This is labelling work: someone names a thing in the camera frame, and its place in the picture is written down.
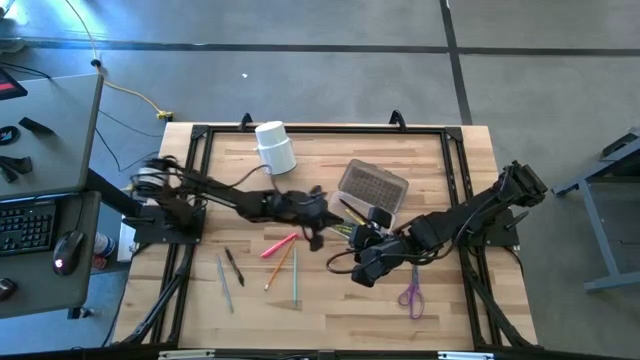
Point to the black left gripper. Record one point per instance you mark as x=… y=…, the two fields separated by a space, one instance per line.
x=300 y=207

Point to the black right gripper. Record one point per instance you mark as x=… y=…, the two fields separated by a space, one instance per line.
x=372 y=242

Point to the clear plastic supply box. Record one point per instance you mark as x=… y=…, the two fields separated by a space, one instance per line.
x=372 y=185

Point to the pink highlighter pen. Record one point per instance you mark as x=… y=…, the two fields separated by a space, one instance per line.
x=279 y=245

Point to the orange pencil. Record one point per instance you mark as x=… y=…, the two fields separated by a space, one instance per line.
x=280 y=264

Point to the teal pencil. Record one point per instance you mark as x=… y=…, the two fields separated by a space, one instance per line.
x=295 y=277

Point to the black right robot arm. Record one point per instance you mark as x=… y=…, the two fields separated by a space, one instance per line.
x=450 y=220

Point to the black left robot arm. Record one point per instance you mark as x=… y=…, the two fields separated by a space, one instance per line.
x=235 y=197

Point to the white box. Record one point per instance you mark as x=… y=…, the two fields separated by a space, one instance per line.
x=125 y=250

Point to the purple scissors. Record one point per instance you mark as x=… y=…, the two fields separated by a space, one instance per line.
x=414 y=284

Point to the white cylindrical container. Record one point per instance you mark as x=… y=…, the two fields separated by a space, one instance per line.
x=275 y=150

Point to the black pen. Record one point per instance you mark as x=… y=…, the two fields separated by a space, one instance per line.
x=235 y=267

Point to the grey translucent pen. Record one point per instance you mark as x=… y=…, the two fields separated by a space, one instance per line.
x=225 y=285

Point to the white cup with blue label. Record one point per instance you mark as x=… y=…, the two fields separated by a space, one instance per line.
x=104 y=245

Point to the small red object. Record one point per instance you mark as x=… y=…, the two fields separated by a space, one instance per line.
x=99 y=262

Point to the black computer mouse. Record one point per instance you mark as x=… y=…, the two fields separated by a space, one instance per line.
x=67 y=252

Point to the grey desk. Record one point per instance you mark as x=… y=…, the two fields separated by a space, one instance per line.
x=50 y=150

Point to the black computer keyboard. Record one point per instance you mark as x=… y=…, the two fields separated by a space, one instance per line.
x=25 y=227

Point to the small black desk device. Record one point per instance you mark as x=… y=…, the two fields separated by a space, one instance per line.
x=6 y=289

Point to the dark tablet screen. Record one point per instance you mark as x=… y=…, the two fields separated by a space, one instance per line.
x=9 y=87

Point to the black aluminium table frame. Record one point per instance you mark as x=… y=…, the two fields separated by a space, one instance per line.
x=325 y=129

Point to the black frame clamp hook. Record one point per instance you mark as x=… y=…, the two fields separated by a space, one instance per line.
x=245 y=121
x=397 y=119

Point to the silver metal bracket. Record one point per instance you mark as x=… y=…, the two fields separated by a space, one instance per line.
x=465 y=355
x=185 y=354

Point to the black bracket piece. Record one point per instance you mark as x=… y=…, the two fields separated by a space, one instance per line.
x=17 y=164

